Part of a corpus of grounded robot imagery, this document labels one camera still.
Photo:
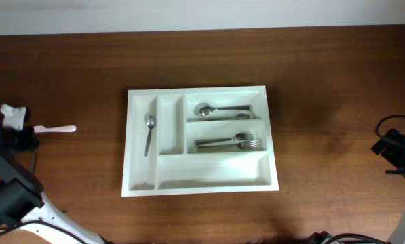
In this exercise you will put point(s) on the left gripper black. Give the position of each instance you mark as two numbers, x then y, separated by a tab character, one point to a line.
26	141

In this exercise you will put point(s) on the pink plastic knife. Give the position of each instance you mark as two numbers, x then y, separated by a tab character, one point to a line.
62	129

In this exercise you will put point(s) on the small steel teaspoon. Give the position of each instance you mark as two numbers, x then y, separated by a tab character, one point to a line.
151	123

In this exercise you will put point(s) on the large steel spoon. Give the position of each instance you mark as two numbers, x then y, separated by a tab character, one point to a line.
241	115
205	109

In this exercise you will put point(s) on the steel fork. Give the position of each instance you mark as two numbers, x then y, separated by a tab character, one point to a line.
243	145
237	137

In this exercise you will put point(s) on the steel fork top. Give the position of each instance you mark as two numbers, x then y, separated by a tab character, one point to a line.
243	145

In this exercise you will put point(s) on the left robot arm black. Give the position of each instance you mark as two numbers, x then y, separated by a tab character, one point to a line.
23	202

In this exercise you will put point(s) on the white plastic cutlery tray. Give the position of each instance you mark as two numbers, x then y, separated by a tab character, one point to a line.
173	165

